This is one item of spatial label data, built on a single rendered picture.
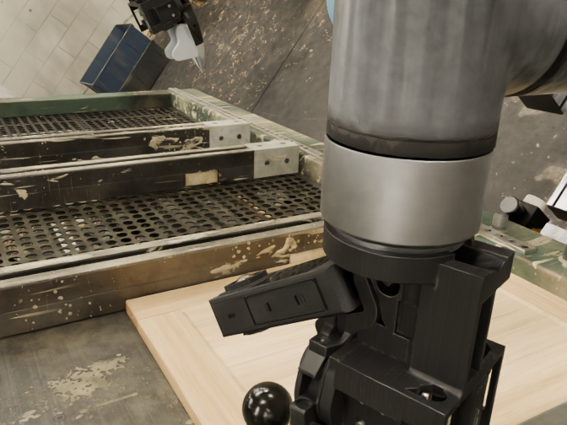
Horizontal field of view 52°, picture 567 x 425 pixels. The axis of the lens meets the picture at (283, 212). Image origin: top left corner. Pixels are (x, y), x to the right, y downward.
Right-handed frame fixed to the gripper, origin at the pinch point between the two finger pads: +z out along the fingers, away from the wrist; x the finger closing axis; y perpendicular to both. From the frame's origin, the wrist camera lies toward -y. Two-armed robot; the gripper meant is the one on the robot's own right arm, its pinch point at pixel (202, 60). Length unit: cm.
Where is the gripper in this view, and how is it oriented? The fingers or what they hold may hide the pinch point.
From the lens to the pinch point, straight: 110.8
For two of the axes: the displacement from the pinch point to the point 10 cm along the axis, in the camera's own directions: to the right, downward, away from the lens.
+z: 3.4, 7.9, 5.2
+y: -7.9, 5.3, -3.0
